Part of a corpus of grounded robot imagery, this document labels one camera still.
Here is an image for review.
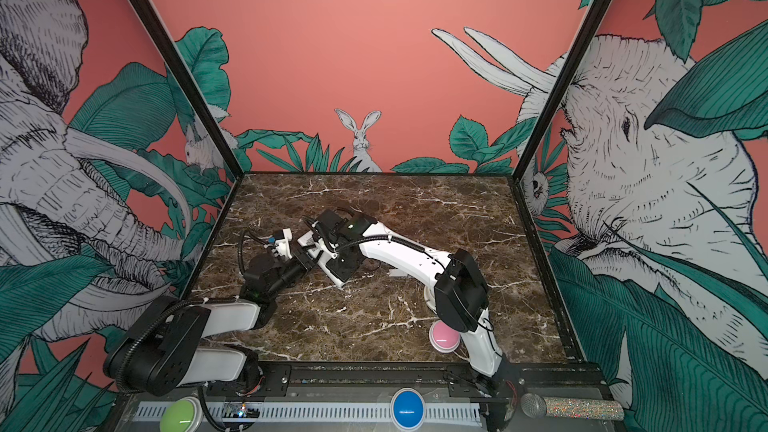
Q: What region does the black front mounting rail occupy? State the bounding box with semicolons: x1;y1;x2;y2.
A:
210;361;610;399

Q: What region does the glittery silver microphone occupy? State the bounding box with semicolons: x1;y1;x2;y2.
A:
520;393;625;421

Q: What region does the small green circuit board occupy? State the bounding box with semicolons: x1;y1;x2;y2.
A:
222;402;261;421

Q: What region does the pink round push button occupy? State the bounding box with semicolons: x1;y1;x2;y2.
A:
429;320;461;354

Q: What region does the white remote battery cover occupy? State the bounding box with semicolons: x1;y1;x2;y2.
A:
388;269;409;277

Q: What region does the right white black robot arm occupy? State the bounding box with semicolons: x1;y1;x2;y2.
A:
298;210;503;389

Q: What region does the white remote control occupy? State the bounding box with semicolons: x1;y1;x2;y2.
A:
297;232;345;289

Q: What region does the left black frame post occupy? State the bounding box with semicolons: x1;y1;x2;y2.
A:
128;0;244;181

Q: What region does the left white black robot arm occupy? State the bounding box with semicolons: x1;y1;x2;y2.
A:
103;246;321;397

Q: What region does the green round push button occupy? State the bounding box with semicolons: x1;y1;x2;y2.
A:
159;396;203;432

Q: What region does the black frame post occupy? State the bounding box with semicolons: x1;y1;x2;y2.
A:
511;0;612;184
128;0;244;181

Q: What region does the blue round push button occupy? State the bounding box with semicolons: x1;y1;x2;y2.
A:
390;388;426;432

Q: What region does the white slotted cable duct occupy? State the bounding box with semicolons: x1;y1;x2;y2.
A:
133;401;482;424

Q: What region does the right black frame post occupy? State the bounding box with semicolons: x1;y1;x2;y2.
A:
511;0;612;184

